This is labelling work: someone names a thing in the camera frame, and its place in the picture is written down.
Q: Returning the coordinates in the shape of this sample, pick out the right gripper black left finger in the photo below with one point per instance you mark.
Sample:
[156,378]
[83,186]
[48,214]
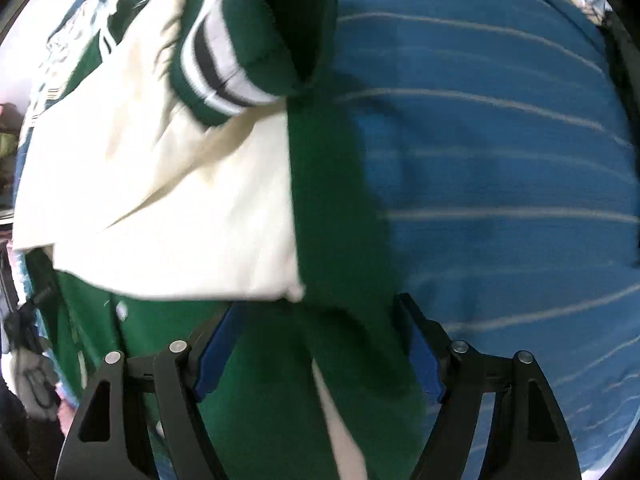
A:
[109,437]

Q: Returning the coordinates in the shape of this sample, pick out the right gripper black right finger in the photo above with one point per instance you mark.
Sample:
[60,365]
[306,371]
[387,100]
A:
[528,435]

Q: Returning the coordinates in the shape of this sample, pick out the green and cream varsity jacket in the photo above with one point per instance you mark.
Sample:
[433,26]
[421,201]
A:
[183,157]

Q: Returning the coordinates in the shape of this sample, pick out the blue striped bed cover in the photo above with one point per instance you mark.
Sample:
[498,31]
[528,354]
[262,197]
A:
[476,155]

